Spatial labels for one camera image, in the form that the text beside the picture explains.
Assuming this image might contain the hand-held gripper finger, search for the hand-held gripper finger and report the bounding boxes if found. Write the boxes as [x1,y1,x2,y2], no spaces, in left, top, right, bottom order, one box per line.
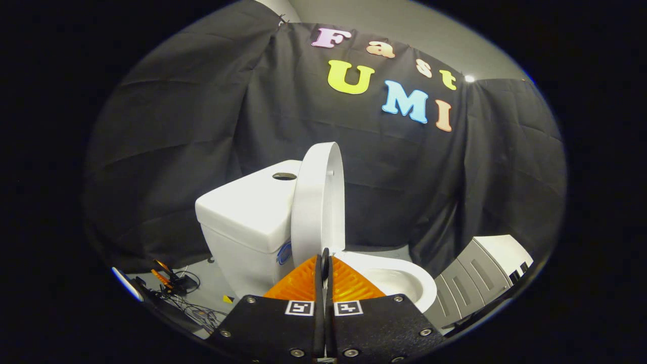
[206,254,325,363]
[325,251,446,363]

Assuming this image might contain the white toilet seat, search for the white toilet seat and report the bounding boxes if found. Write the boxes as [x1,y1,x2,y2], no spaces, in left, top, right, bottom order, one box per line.
[334,250,438,313]

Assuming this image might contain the white toilet tank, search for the white toilet tank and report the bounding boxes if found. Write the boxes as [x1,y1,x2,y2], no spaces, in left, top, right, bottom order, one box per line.
[195,160,304,299]

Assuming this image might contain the small black device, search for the small black device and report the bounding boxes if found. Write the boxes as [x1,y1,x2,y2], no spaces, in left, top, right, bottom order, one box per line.
[169,273,200,294]

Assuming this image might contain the grey drawer cabinet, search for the grey drawer cabinet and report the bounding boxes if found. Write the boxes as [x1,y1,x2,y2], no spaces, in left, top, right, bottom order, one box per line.
[424,235,534,334]

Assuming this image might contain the orange black hand tool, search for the orange black hand tool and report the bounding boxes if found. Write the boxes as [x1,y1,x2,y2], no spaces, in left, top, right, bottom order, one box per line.
[151,259,175,291]

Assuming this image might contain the white flat device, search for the white flat device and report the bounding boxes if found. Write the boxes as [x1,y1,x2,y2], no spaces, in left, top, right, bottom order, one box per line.
[112,267,145,303]

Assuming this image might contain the black backdrop cloth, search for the black backdrop cloth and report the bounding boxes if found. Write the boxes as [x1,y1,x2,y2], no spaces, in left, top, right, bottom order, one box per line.
[83,0,567,276]

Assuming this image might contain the black cable bundle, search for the black cable bundle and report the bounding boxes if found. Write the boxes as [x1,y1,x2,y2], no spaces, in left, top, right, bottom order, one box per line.
[162,288,228,329]

